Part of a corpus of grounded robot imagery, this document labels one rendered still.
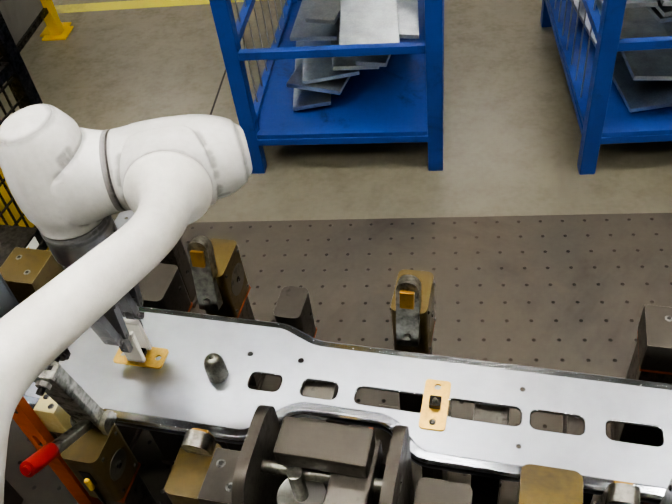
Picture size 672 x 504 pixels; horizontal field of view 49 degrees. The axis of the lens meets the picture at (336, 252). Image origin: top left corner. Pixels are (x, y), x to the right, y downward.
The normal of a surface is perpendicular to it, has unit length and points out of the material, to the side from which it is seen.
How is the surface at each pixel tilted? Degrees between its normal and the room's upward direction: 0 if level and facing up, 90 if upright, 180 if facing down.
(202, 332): 0
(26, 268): 0
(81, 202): 93
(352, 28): 6
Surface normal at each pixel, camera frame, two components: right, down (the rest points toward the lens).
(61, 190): 0.25, 0.60
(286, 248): -0.11, -0.70
